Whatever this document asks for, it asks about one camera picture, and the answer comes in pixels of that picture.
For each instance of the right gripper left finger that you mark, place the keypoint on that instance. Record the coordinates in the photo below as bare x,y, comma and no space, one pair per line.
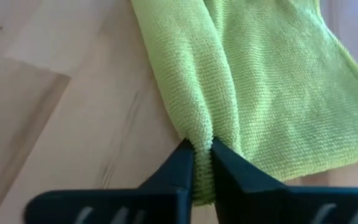
120,205

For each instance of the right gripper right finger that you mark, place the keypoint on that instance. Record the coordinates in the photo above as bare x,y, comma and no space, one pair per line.
259,202

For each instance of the lime yellow microfiber towel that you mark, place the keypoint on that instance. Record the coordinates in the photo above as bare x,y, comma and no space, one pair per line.
259,77

